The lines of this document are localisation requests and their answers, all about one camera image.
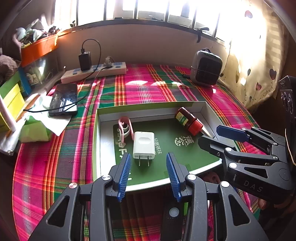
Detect white usb charger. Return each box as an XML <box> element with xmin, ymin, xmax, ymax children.
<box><xmin>132</xmin><ymin>131</ymin><xmax>156</xmax><ymax>166</ymax></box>

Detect red cap brown bottle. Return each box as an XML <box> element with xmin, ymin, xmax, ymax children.
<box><xmin>175</xmin><ymin>107</ymin><xmax>203</xmax><ymax>136</ymax></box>

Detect pink red small clip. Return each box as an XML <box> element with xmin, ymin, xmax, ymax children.
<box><xmin>118</xmin><ymin>116</ymin><xmax>134</xmax><ymax>143</ymax></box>

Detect black remote stick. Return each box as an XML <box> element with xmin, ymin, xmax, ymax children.
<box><xmin>160</xmin><ymin>199</ymin><xmax>184</xmax><ymax>240</ymax></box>

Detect green cardboard box tray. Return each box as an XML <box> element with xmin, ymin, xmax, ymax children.
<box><xmin>92</xmin><ymin>101</ymin><xmax>235</xmax><ymax>191</ymax></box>

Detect heart pattern curtain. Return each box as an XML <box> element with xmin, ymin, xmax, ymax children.
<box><xmin>218</xmin><ymin>1</ymin><xmax>288</xmax><ymax>111</ymax></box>

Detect plaid pink green blanket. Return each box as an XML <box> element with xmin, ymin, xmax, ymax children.
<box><xmin>12</xmin><ymin>64</ymin><xmax>256</xmax><ymax>240</ymax></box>

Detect grey small heater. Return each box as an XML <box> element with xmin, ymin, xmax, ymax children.
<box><xmin>190</xmin><ymin>48</ymin><xmax>223</xmax><ymax>86</ymax></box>

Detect black smartphone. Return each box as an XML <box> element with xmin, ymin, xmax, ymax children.
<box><xmin>49</xmin><ymin>83</ymin><xmax>78</xmax><ymax>117</ymax></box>

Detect green tissue pack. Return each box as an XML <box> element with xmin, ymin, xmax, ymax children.
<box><xmin>19</xmin><ymin>116</ymin><xmax>52</xmax><ymax>143</ymax></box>

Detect white power strip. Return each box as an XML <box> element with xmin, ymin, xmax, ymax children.
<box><xmin>61</xmin><ymin>62</ymin><xmax>127</xmax><ymax>84</ymax></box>

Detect black plugged charger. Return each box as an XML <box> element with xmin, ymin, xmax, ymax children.
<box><xmin>79</xmin><ymin>52</ymin><xmax>92</xmax><ymax>71</ymax></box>

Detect yellow green boxes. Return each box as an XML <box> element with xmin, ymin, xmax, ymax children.
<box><xmin>1</xmin><ymin>67</ymin><xmax>32</xmax><ymax>132</ymax></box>

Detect orange planter box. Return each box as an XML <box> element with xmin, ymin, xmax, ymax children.
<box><xmin>21</xmin><ymin>34</ymin><xmax>58</xmax><ymax>67</ymax></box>

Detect brown cloth bundle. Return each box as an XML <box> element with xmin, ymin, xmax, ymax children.
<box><xmin>0</xmin><ymin>54</ymin><xmax>22</xmax><ymax>85</ymax></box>

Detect black charging cable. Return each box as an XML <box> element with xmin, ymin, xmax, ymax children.
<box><xmin>23</xmin><ymin>39</ymin><xmax>112</xmax><ymax>113</ymax></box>

